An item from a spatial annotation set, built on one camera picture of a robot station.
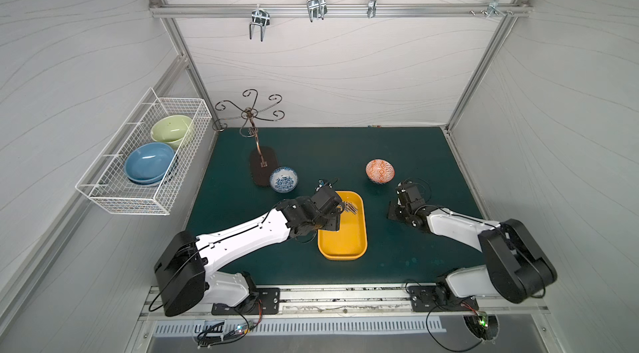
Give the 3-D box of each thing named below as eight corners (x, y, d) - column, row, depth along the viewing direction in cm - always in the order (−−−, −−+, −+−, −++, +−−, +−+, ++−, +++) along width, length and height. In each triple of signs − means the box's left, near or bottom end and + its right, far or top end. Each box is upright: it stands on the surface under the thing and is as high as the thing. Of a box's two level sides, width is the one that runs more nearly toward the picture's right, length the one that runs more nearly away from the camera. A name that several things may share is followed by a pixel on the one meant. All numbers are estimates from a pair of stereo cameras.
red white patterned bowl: (366, 185, 101) (367, 179, 98) (363, 164, 108) (364, 158, 105) (394, 185, 101) (397, 179, 98) (390, 164, 108) (392, 158, 105)
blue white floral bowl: (269, 192, 98) (268, 187, 95) (273, 171, 105) (271, 166, 102) (297, 192, 98) (296, 187, 95) (298, 171, 105) (298, 166, 102)
